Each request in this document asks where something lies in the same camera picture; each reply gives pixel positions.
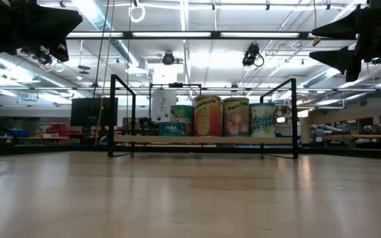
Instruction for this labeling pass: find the short teal tuna can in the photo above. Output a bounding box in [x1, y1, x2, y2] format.
[158, 121, 187, 138]

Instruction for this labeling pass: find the wooden workbench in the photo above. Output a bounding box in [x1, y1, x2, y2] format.
[0, 135, 69, 145]
[322, 133, 381, 149]

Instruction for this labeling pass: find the black background frame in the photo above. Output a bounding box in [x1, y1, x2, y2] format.
[148, 81, 204, 133]

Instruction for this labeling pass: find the blue storage bin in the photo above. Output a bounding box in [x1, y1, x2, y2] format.
[10, 128, 32, 138]

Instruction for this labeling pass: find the black hanging cable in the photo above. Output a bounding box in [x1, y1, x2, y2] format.
[92, 0, 111, 99]

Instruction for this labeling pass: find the peaches tin can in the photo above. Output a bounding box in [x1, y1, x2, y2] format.
[222, 97, 251, 138]

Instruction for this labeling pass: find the orange pineapple tin can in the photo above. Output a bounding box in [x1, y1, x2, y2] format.
[192, 95, 223, 138]

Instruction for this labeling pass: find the black camera with cable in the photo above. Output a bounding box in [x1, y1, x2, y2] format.
[241, 42, 265, 68]

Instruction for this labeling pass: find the wooden shelf black metal frame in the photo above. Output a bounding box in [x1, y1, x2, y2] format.
[106, 73, 300, 161]

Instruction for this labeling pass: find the white cylindrical tank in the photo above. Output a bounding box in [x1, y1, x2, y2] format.
[151, 89, 178, 124]

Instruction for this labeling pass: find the yellow hanging cable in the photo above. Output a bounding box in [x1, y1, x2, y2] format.
[94, 0, 116, 145]

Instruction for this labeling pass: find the mixed vegetables tin can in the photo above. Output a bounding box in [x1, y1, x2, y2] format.
[249, 102, 276, 138]

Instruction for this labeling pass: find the pale teal machine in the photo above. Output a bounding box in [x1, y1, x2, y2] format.
[309, 123, 335, 143]

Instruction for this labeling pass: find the black metal table frame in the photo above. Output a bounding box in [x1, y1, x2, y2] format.
[0, 30, 381, 162]

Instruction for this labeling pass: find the red toolbox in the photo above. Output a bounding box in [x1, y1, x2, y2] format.
[38, 123, 81, 138]

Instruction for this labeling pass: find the green chicken tin can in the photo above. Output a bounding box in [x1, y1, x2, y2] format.
[169, 104, 195, 137]

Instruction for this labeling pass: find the black monitor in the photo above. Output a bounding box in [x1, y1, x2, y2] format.
[70, 97, 119, 128]

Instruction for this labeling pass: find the black round camera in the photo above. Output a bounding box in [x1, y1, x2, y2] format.
[161, 50, 176, 66]

